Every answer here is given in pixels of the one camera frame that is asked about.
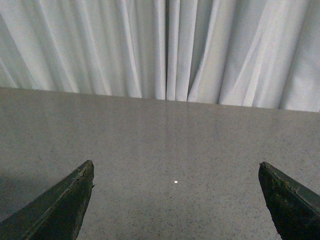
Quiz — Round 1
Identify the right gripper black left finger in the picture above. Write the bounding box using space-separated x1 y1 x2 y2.
0 160 94 240

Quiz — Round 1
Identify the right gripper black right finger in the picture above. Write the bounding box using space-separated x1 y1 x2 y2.
258 162 320 240

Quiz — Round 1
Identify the white pleated curtain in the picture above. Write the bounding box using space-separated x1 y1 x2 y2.
0 0 320 112

